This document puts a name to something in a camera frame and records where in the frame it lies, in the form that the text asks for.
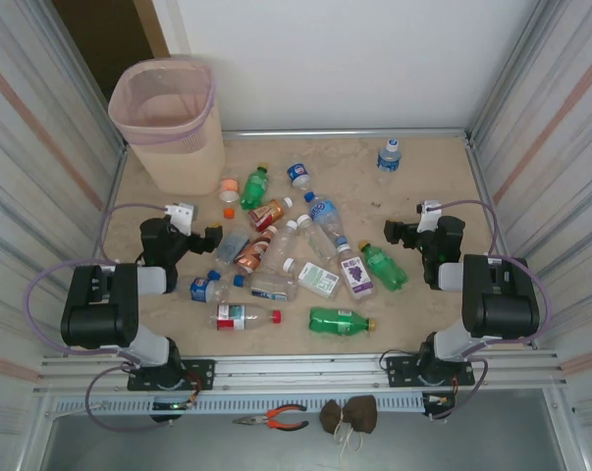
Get purple grape label bottle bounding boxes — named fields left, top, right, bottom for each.
left=335, top=244, right=378, bottom=301

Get orange handled pliers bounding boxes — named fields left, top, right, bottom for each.
left=232, top=403, right=310, bottom=432

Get clear unlabelled bottle white cap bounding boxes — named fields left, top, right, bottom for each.
left=263, top=220, right=299, bottom=274

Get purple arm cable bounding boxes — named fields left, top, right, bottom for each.
left=25, top=202, right=174, bottom=434
left=430, top=198, right=555, bottom=422

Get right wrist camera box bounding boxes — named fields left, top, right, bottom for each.
left=415, top=199, right=444, bottom=233

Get green bottle yellow cap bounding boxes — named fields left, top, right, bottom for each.
left=240, top=164, right=271, bottom=210
left=308, top=306, right=378, bottom=339
left=357, top=239, right=409, bottom=294

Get small circuit board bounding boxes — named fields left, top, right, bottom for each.
left=151, top=399, right=198, bottom=412
left=421, top=392, right=457, bottom=418

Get red label red cap bottle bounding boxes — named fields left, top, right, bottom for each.
left=209, top=302, right=283, bottom=333

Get gold red label bottle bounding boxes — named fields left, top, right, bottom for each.
left=247, top=196, right=296, bottom=233

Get grey slotted cable duct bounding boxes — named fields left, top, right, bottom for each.
left=52, top=393, right=454, bottom=416

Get brown cloth bundle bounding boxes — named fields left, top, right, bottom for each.
left=318, top=394, right=379, bottom=437

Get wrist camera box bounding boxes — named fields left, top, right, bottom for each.
left=415, top=199, right=444, bottom=233
left=164, top=202, right=199, bottom=233

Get brown white swirl label bottle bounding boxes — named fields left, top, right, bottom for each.
left=234, top=225, right=280, bottom=276

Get clear bottle blue cap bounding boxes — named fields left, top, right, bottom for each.
left=233, top=272, right=300, bottom=302

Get grey metal shelf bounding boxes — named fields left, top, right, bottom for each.
left=44, top=414, right=571, bottom=471

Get blue logo label bottle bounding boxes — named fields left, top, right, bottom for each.
left=286, top=160, right=312, bottom=191
left=189, top=277, right=232, bottom=303

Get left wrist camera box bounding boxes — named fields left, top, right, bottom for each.
left=164, top=202, right=199, bottom=233

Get white string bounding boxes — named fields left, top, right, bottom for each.
left=334, top=419, right=365, bottom=462

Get white cap blue label bottle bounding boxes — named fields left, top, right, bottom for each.
left=377, top=137, right=403, bottom=174

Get beige plastic bin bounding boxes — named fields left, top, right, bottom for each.
left=107, top=57, right=227, bottom=196

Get small orange label bottle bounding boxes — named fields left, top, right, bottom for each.
left=219, top=178, right=242, bottom=203

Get light blue label water bottle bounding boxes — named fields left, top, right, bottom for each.
left=303, top=191, right=349, bottom=244

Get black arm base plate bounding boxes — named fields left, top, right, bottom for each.
left=386, top=355, right=476, bottom=389
left=127, top=359, right=216, bottom=393

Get tan wooden door frame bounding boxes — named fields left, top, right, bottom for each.
left=132, top=0, right=172, bottom=60

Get white green label bottle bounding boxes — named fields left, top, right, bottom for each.
left=282, top=257, right=344, bottom=300

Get long aluminium base rail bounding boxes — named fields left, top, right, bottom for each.
left=32, top=350, right=569, bottom=396

